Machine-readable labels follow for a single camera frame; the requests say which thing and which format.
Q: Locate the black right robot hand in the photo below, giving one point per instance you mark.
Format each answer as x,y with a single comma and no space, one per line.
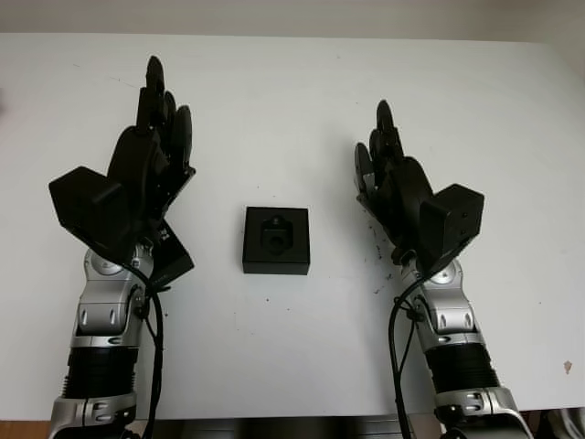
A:
407,201

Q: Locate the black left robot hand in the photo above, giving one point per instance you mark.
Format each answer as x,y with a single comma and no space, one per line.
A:
132,183

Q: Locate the black RealSense box lid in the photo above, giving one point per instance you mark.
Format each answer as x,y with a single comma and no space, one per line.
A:
173,260

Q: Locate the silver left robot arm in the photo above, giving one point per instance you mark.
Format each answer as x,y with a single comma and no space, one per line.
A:
100,302

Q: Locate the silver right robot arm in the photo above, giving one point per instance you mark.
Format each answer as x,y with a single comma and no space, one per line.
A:
450,311

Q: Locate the dark grey robot body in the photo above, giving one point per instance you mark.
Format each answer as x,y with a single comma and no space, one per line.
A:
292,430

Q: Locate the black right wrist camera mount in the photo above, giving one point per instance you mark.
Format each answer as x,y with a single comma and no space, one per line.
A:
457,219

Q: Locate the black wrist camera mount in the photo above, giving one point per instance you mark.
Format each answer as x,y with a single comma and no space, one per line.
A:
457,219
82,206

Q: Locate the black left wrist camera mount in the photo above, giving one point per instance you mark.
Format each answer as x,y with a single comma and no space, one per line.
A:
82,206

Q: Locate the black camera box base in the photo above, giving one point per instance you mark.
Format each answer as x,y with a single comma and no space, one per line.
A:
297,238

